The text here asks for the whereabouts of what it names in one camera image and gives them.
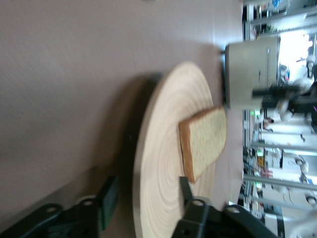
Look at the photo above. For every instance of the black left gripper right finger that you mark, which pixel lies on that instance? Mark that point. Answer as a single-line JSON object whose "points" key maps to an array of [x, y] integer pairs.
{"points": [[198, 218]]}

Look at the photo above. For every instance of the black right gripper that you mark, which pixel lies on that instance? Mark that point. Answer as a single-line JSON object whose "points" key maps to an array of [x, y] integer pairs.
{"points": [[297, 101]]}

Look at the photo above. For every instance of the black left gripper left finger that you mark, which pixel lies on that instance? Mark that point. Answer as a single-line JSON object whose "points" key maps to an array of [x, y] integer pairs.
{"points": [[109, 198]]}

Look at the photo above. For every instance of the brown-crusted bread slice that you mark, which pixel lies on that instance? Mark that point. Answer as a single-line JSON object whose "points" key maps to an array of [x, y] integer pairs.
{"points": [[205, 138]]}

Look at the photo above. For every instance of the round light wooden plate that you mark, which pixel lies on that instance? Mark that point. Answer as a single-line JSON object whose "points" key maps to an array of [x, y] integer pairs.
{"points": [[161, 148]]}

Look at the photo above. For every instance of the beige chrome two-slot toaster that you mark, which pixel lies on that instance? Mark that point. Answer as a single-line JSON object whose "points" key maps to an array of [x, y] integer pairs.
{"points": [[247, 72]]}

